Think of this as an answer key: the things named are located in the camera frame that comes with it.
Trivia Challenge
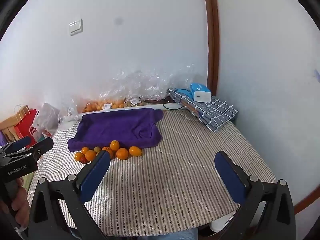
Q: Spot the bag of brown fruits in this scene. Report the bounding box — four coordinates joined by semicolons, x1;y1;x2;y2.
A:
124;97;147;107

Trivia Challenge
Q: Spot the brown wooden door frame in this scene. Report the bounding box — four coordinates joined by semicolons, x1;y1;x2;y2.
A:
205;0;220;95

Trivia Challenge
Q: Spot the black cable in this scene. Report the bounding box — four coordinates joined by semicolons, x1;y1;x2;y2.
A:
143;92;185;111

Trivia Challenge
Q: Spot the white plastic bag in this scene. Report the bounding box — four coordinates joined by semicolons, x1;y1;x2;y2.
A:
33;102;60;138

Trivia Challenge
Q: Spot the small red fruit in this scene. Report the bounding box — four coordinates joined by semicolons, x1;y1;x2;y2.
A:
80;156;88;164

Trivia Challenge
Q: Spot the oval orange citrus fruit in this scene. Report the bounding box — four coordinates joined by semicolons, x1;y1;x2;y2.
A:
129;146;143;157

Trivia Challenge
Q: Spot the small orange kumquat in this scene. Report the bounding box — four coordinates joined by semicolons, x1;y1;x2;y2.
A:
81;147;89;155

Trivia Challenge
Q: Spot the bag of orange kumquats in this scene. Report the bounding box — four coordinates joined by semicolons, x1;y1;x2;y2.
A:
82;99;125;113

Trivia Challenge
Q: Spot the mandarin with green stem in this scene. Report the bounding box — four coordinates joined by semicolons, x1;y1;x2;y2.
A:
101;146;115;159

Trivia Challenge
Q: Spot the clear crumpled plastic bag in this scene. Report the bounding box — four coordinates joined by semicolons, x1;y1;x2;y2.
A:
99;64;200;100

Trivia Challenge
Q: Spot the red paper shopping bag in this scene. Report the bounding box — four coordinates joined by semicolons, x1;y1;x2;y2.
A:
14;109;37;148

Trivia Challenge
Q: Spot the person's left hand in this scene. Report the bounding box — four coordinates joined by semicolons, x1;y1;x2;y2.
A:
1;177;30;230

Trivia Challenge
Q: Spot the blue white tissue box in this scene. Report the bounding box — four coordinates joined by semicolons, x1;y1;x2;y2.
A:
190;83;212;103

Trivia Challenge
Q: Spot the green yellow small fruit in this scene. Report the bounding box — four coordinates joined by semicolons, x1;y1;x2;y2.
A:
94;146;101;153

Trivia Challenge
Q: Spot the grey checked folded cloth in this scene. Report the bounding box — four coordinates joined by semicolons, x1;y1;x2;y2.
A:
167;88;239;132

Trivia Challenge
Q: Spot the brown paper shopping bag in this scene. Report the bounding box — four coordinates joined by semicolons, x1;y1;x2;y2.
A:
0;105;30;141

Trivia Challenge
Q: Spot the oval orange kumquat fruit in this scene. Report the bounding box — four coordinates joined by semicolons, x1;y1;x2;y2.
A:
110;140;120;152

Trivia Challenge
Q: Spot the clear plastic bag left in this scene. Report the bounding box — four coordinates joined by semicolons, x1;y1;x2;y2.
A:
57;98;79;126

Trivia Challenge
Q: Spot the white wall switch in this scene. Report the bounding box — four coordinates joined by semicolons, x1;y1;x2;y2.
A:
69;19;83;36

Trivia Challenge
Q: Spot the small orange citrus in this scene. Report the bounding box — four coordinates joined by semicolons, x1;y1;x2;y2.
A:
74;152;84;162

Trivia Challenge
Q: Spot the large round mandarin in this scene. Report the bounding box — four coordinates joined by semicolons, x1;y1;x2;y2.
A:
116;148;129;160

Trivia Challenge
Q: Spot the small orange mandarin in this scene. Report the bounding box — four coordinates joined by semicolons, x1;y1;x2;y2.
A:
85;150;97;162

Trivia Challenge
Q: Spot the purple towel covered tray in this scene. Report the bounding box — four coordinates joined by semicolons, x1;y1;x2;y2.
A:
67;108;164;152

